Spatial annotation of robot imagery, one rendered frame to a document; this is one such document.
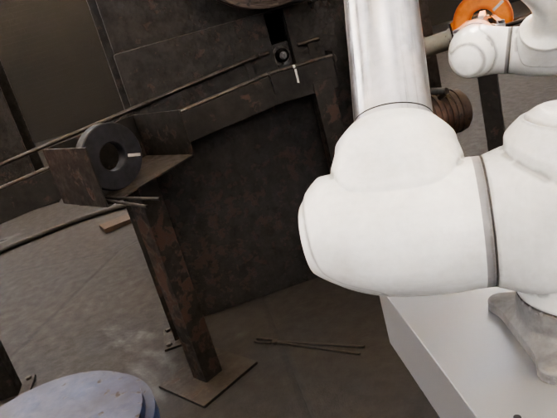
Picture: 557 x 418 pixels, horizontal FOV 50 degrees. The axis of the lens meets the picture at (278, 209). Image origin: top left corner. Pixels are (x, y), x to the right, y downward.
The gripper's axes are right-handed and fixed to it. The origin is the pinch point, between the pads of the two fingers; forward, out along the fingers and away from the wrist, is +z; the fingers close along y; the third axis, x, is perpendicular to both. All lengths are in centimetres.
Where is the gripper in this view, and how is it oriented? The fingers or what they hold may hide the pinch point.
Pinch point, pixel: (482, 18)
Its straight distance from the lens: 178.8
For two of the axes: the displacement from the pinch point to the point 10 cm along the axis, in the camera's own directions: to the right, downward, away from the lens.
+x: -2.8, -8.7, -4.0
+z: 3.5, -4.8, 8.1
